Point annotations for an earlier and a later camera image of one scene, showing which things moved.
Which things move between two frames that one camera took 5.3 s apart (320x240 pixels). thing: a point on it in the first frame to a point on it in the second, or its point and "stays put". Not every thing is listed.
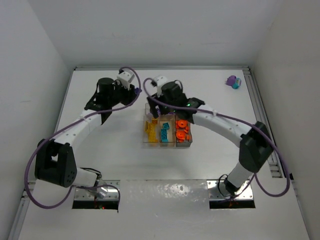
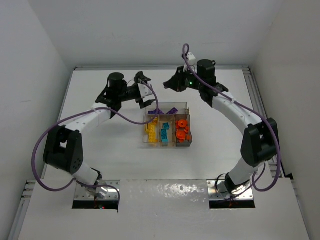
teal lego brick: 164,135 stays put
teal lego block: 166,125 stays put
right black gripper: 153,107 to 180,78
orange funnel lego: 182,123 stays put
